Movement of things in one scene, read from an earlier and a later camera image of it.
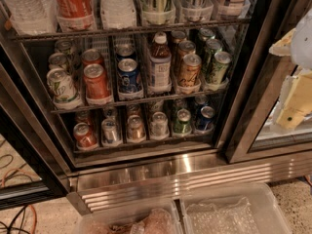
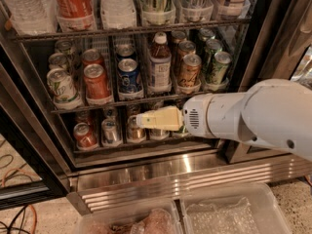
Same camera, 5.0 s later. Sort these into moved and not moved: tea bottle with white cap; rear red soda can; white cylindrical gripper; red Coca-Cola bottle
Moved: white cylindrical gripper
Not moved: tea bottle with white cap; red Coca-Cola bottle; rear red soda can
